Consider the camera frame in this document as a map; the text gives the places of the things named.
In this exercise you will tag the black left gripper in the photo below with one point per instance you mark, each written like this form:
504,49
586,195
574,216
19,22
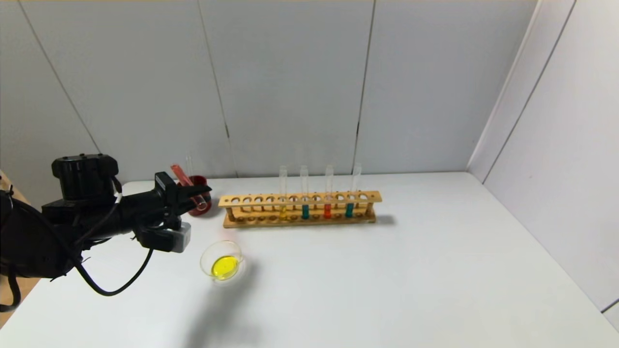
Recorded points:
165,198

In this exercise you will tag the red pigment glass test tube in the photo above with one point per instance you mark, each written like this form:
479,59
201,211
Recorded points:
180,174
327,211

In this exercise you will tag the yellow pigment glass test tube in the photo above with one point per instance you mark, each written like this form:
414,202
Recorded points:
189,166
283,212

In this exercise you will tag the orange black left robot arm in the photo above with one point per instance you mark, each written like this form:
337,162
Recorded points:
43,227

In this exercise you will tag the teal pigment glass test tube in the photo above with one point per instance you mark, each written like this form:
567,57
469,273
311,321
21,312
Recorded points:
349,210
305,212

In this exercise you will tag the wooden test tube rack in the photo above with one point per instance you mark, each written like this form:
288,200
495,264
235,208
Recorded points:
309,223

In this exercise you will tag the dark red cup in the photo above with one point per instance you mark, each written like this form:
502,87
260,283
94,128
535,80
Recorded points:
207,205

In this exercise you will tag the clear glass dish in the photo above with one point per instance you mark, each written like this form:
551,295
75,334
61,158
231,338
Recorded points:
225,266

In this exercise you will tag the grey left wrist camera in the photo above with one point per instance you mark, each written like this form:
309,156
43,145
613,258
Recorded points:
167,238

